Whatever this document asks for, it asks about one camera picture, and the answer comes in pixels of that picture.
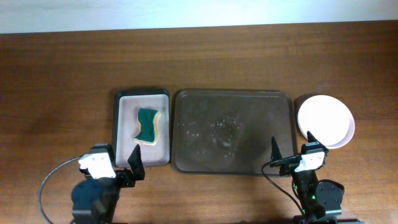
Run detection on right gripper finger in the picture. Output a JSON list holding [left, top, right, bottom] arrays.
[[271, 137, 282, 162], [306, 131, 326, 149]]

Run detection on pink plate with red stain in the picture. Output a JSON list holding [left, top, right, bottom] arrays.
[[297, 95, 355, 146]]

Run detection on white plate with red stain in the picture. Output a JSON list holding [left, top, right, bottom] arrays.
[[297, 116, 308, 139]]

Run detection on green and yellow sponge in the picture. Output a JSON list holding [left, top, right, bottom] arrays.
[[134, 108, 161, 145]]

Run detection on pale green plate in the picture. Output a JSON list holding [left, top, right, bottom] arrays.
[[325, 133, 354, 149]]

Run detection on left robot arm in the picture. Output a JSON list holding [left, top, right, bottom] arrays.
[[71, 144, 145, 224]]

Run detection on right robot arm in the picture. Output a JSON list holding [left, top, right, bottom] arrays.
[[261, 132, 361, 223]]

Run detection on large brown serving tray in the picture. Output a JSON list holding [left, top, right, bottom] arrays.
[[171, 90, 297, 176]]

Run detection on small black tray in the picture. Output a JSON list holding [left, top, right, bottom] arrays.
[[112, 88, 170, 155]]

